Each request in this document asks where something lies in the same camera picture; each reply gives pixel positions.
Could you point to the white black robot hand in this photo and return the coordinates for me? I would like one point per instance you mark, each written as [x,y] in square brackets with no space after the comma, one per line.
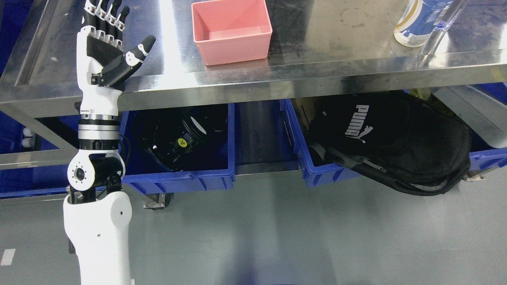
[102,67]

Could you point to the pink plastic storage box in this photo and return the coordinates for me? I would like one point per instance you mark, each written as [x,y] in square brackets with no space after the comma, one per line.
[231,31]

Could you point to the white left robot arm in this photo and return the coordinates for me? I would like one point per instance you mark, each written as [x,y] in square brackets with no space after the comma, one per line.
[97,213]

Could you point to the blue bin with helmet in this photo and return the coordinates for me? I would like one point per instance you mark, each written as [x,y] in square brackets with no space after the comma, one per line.
[147,177]

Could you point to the black helmet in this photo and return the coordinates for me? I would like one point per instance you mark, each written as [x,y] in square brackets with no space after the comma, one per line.
[181,139]

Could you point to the blue bin far left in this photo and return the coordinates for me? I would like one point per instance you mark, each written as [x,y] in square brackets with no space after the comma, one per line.
[33,181]

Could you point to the blue bin with backpack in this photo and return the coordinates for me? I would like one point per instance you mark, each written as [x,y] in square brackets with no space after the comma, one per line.
[483,106]

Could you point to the stainless steel table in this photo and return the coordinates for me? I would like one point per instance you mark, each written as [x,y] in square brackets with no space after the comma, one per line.
[318,47]

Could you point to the black Puma backpack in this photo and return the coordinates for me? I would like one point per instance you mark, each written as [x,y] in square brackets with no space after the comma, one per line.
[394,138]

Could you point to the blue white bottle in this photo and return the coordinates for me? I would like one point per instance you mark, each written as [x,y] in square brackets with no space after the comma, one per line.
[419,20]

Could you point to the clear plastic tube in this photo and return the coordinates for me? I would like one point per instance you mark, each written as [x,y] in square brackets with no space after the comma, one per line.
[442,26]

